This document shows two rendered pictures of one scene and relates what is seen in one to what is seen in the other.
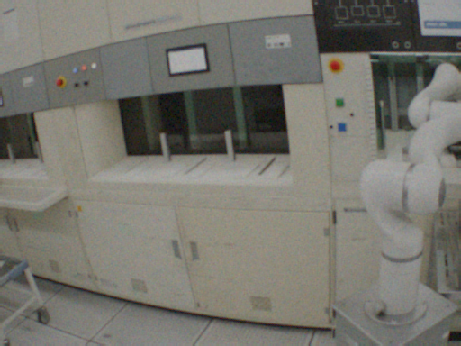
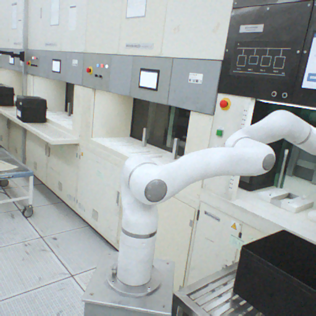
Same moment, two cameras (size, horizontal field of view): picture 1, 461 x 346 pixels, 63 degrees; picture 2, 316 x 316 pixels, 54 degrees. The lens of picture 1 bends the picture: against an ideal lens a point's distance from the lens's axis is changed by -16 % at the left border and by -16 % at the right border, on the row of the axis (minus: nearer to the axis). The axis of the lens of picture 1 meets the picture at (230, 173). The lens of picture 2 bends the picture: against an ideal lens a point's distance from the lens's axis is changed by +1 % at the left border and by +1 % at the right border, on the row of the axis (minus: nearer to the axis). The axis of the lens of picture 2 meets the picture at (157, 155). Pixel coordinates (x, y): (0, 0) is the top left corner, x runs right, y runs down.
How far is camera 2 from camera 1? 0.82 m
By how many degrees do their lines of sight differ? 23
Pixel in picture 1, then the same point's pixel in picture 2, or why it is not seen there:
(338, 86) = (222, 121)
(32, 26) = (83, 24)
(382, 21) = (270, 71)
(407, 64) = not seen: outside the picture
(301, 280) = (170, 252)
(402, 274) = (124, 244)
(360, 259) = (208, 257)
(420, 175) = (141, 169)
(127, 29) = (126, 47)
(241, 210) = not seen: hidden behind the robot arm
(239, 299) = not seen: hidden behind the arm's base
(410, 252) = (130, 228)
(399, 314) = (121, 281)
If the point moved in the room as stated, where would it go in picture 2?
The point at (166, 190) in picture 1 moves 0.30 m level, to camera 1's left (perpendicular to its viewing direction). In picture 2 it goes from (123, 158) to (90, 150)
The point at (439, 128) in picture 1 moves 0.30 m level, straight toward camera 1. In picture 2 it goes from (216, 154) to (139, 159)
